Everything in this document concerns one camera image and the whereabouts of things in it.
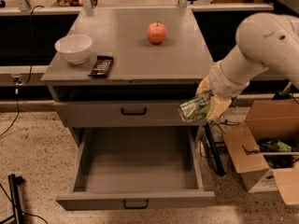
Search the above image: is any black cable left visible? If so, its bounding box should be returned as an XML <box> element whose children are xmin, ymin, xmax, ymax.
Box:
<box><xmin>0</xmin><ymin>5</ymin><xmax>46</xmax><ymax>139</ymax></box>

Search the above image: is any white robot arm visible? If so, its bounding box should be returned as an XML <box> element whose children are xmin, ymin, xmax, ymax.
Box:
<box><xmin>196</xmin><ymin>13</ymin><xmax>299</xmax><ymax>120</ymax></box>

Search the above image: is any closed grey top drawer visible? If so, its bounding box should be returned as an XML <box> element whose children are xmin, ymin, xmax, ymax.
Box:
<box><xmin>54</xmin><ymin>101</ymin><xmax>206</xmax><ymax>128</ymax></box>

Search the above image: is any black bar beside cabinet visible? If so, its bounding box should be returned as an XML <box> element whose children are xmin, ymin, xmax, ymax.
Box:
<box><xmin>204</xmin><ymin>123</ymin><xmax>226</xmax><ymax>176</ymax></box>

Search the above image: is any black cables right of cabinet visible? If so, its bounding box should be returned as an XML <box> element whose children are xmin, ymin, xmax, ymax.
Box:
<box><xmin>199</xmin><ymin>98</ymin><xmax>243</xmax><ymax>161</ymax></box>

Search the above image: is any black snack bar packet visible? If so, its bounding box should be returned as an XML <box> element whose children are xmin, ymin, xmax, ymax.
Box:
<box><xmin>89</xmin><ymin>56</ymin><xmax>114</xmax><ymax>77</ymax></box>

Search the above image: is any green soda can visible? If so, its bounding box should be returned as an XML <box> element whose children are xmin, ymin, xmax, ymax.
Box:
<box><xmin>178</xmin><ymin>94</ymin><xmax>210</xmax><ymax>123</ymax></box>

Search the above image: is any green bag in box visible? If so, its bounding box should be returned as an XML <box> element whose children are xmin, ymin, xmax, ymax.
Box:
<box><xmin>260</xmin><ymin>139</ymin><xmax>292</xmax><ymax>152</ymax></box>

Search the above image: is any white bowl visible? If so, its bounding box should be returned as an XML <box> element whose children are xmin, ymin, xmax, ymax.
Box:
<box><xmin>54</xmin><ymin>35</ymin><xmax>93</xmax><ymax>64</ymax></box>

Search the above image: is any red apple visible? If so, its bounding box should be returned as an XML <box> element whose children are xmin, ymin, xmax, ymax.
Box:
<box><xmin>147</xmin><ymin>21</ymin><xmax>166</xmax><ymax>44</ymax></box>

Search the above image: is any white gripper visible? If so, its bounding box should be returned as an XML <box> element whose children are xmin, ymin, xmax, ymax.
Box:
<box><xmin>195</xmin><ymin>62</ymin><xmax>249</xmax><ymax>120</ymax></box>

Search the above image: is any grey drawer cabinet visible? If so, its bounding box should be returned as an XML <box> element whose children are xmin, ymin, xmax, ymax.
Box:
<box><xmin>42</xmin><ymin>7</ymin><xmax>213</xmax><ymax>142</ymax></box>

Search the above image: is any open grey middle drawer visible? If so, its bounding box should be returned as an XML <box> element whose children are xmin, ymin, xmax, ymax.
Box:
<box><xmin>57</xmin><ymin>126</ymin><xmax>214</xmax><ymax>211</ymax></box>

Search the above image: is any brown cardboard box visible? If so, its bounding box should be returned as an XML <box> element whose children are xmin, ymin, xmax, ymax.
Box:
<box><xmin>224</xmin><ymin>99</ymin><xmax>299</xmax><ymax>205</ymax></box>

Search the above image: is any black stand bottom left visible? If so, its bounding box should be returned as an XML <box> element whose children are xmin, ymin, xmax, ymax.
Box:
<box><xmin>0</xmin><ymin>173</ymin><xmax>50</xmax><ymax>224</ymax></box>

